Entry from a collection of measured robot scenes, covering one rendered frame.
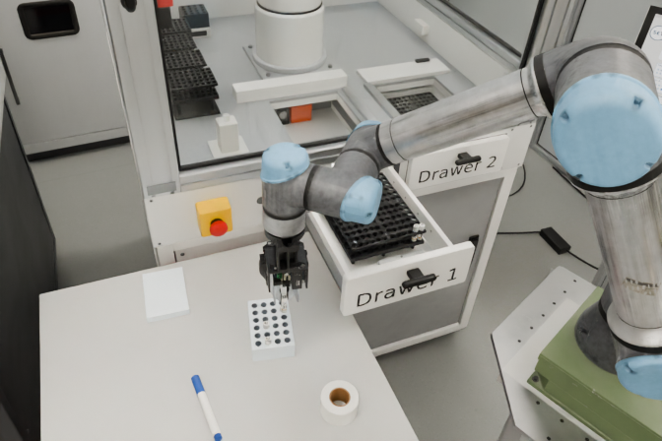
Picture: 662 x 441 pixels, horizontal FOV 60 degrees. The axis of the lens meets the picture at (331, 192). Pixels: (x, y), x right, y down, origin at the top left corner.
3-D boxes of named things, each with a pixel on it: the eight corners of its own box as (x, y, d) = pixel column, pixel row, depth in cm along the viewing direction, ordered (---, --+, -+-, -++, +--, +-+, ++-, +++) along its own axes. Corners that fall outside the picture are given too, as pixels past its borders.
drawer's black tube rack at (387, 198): (422, 251, 128) (426, 230, 124) (350, 270, 123) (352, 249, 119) (379, 192, 144) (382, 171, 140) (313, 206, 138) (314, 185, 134)
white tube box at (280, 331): (295, 356, 114) (295, 345, 112) (252, 361, 113) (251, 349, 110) (287, 307, 124) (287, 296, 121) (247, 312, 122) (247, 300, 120)
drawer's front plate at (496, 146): (500, 170, 157) (510, 137, 150) (407, 191, 148) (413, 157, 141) (496, 166, 158) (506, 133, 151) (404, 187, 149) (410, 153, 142)
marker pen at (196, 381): (223, 440, 100) (223, 435, 99) (215, 444, 100) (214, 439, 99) (199, 377, 109) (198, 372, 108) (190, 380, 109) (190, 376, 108)
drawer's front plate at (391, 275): (465, 282, 124) (476, 245, 117) (342, 317, 115) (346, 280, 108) (461, 276, 126) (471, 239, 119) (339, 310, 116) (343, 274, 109)
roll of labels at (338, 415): (312, 403, 107) (313, 391, 104) (344, 385, 110) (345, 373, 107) (332, 433, 102) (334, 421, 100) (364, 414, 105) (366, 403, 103)
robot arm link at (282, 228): (260, 193, 98) (306, 190, 100) (260, 213, 101) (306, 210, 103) (264, 222, 93) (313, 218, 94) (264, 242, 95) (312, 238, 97)
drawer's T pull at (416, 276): (436, 281, 113) (437, 276, 112) (403, 290, 111) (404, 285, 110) (428, 268, 116) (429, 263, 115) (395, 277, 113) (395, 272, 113)
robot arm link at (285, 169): (302, 172, 85) (250, 159, 87) (301, 226, 92) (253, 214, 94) (320, 145, 91) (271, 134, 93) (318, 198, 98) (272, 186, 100)
